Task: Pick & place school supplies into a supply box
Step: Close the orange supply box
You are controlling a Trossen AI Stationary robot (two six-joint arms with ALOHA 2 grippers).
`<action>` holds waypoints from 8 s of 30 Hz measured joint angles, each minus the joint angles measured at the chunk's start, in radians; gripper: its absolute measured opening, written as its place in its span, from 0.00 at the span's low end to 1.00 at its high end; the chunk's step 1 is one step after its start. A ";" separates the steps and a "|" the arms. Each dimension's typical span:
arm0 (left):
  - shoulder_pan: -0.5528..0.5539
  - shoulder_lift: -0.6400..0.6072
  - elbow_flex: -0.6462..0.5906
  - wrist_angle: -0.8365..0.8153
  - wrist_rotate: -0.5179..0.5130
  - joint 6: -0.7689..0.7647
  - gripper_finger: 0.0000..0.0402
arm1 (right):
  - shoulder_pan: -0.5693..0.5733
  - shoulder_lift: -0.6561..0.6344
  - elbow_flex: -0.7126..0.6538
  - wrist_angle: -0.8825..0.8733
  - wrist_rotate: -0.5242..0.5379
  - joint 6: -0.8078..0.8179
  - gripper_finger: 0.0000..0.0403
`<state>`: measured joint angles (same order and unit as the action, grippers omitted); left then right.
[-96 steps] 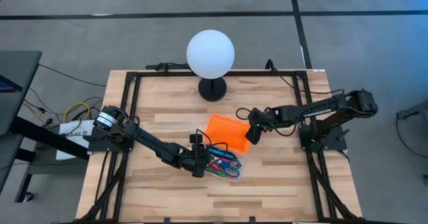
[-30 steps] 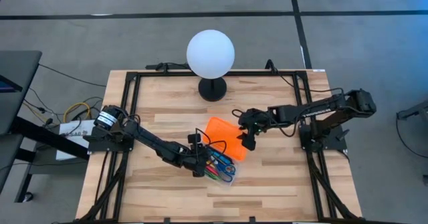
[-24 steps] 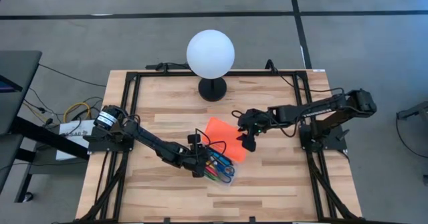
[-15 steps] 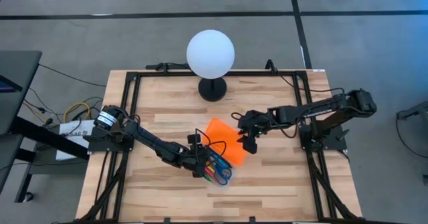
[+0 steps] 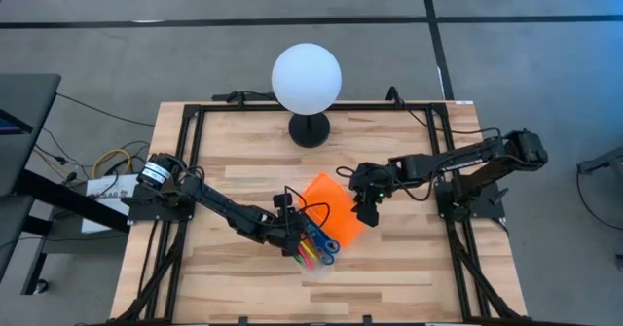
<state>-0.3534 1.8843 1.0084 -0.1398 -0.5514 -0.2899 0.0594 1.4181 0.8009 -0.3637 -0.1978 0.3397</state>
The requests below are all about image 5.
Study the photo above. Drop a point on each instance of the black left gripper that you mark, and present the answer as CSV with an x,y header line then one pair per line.
x,y
287,228

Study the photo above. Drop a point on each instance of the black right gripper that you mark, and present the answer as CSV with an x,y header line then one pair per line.
x,y
372,180

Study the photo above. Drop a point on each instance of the clear supply box orange lid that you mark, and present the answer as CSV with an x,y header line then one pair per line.
x,y
340,219

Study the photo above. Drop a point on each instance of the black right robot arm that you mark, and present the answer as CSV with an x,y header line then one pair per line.
x,y
462,158

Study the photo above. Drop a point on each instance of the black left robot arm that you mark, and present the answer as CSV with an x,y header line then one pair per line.
x,y
219,204

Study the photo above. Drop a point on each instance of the white globe lamp black base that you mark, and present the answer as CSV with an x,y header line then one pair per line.
x,y
306,78

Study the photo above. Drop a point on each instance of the white paper sheet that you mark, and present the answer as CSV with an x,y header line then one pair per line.
x,y
97,219

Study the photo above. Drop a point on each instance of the black desk beam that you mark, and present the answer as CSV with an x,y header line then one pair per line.
x,y
58,194

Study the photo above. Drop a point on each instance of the black floor stand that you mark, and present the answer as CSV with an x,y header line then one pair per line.
x,y
603,163

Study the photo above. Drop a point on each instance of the black caster wheel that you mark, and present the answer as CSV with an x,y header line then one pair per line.
x,y
41,286

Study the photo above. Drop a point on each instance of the grey desk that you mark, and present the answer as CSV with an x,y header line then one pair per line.
x,y
24,102

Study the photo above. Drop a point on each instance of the dark tablet screen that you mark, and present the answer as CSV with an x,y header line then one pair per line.
x,y
12,124

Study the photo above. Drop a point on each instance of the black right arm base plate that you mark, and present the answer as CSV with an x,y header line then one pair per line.
x,y
491,211

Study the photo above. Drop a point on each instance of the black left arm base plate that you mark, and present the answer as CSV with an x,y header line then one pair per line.
x,y
146,213

